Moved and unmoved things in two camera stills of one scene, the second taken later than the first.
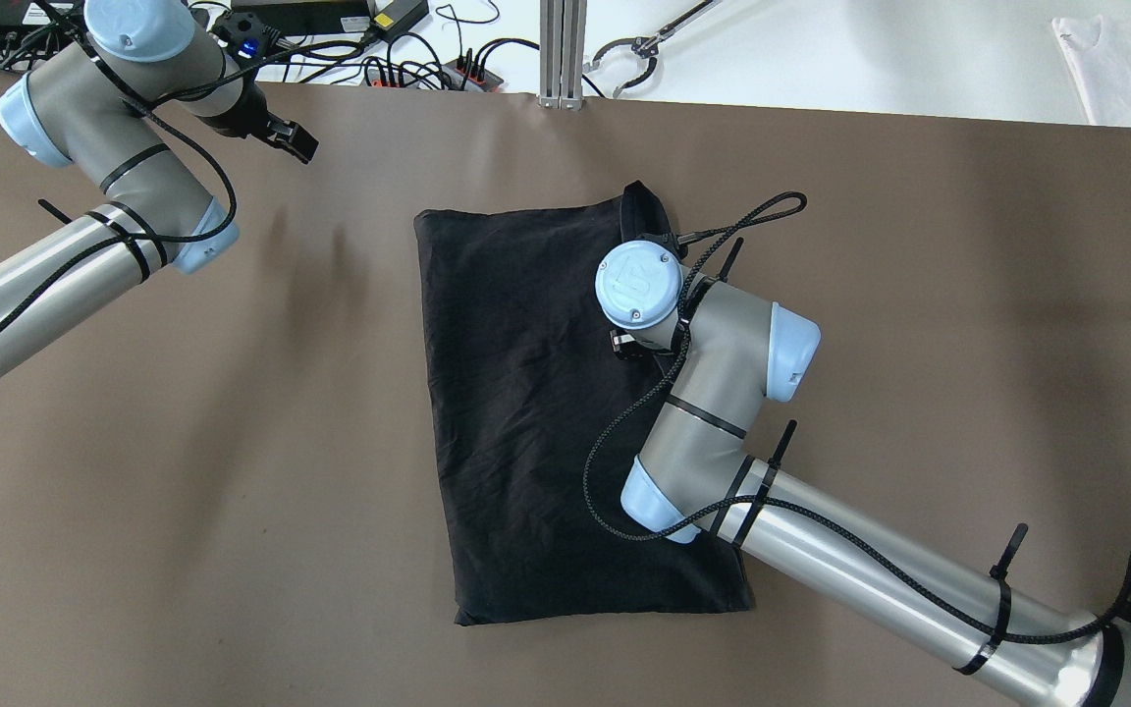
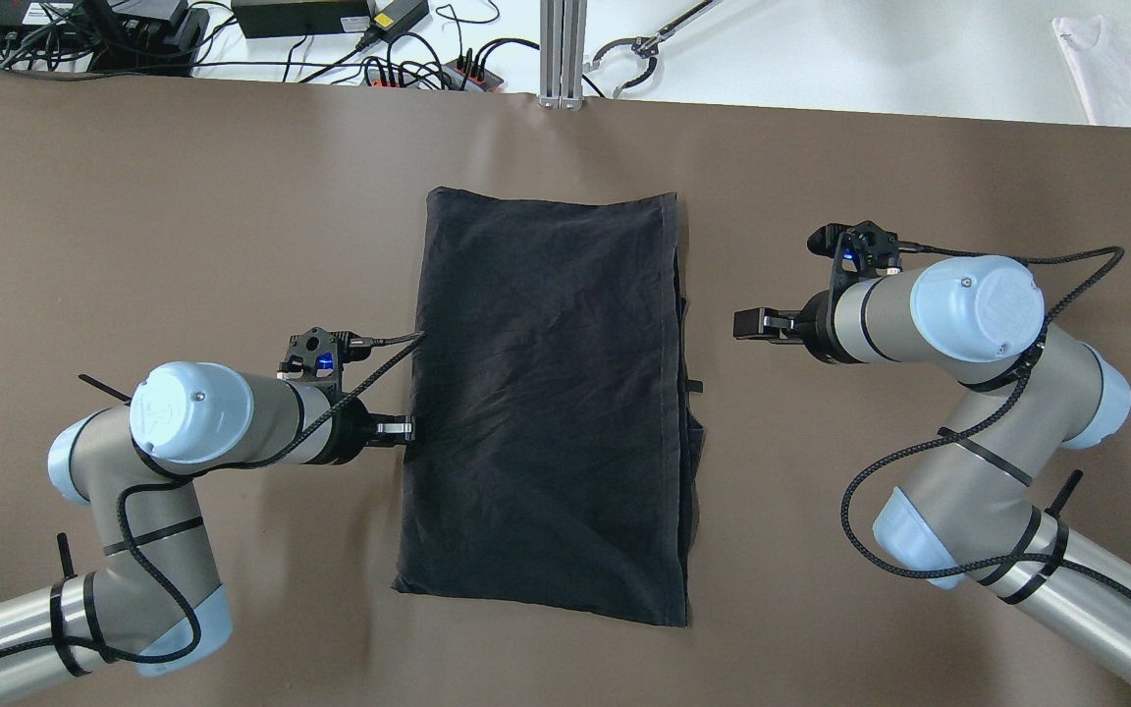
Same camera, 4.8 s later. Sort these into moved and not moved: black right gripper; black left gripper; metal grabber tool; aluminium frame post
Moved: black left gripper; black right gripper
Not moved: aluminium frame post; metal grabber tool
